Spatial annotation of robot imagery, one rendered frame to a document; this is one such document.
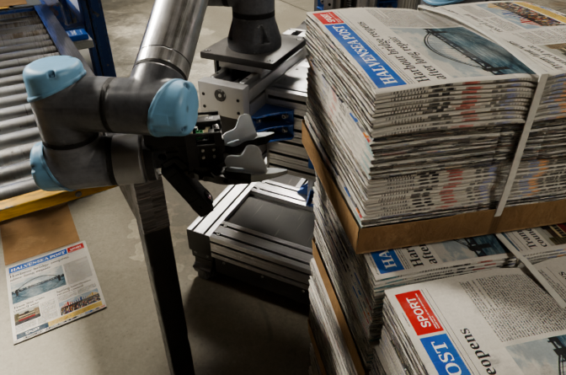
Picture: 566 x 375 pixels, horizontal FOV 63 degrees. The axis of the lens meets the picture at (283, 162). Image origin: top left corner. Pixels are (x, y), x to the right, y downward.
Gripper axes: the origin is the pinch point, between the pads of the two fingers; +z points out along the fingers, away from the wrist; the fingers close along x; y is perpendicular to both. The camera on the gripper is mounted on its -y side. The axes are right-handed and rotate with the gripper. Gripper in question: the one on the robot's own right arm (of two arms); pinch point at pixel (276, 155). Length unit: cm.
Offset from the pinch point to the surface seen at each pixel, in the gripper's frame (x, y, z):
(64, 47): 78, -5, -48
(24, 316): 52, -85, -75
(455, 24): -3.1, 20.5, 24.8
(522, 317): -34.1, -2.4, 21.2
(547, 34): -10.0, 20.7, 34.0
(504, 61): -17.8, 20.6, 22.9
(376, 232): -22.3, 1.8, 8.2
